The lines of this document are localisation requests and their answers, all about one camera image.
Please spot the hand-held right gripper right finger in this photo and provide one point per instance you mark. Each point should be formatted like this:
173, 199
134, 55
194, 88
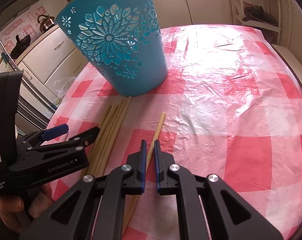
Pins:
157, 167

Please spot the steel whistling kettle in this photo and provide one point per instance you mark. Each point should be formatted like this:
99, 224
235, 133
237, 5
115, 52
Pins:
46, 22

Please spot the wooden chopstick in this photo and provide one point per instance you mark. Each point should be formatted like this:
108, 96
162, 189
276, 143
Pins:
120, 117
114, 120
104, 116
125, 115
157, 132
110, 116

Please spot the white base cabinets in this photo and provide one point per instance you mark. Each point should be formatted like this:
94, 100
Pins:
206, 2

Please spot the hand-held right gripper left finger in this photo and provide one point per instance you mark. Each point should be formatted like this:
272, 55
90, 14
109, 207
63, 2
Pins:
143, 167

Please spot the dark pan in trolley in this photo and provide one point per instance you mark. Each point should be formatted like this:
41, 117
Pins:
258, 17

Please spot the person's left hand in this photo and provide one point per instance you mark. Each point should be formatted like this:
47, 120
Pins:
9, 208

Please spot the black wok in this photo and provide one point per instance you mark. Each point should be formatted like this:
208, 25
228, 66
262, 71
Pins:
20, 46

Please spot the grey range hood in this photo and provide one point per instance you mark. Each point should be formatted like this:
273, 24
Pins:
15, 7

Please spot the blue plastic cutout basket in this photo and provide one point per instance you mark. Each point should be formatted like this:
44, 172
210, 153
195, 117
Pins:
121, 55

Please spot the white drawer cabinet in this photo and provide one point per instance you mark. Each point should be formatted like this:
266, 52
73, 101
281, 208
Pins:
53, 52

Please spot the white trolley rack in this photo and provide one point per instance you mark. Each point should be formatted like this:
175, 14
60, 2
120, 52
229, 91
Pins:
256, 0

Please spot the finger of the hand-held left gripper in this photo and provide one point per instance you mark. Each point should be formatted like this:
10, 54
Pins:
85, 136
55, 131

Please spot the red white checked tablecloth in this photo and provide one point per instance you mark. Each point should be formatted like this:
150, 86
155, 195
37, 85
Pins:
228, 105

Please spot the white base cabinet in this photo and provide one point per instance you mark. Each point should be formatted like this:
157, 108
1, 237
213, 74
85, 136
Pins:
293, 17

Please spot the pink cartoon wall sticker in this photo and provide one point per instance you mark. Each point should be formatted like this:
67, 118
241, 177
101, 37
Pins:
15, 27

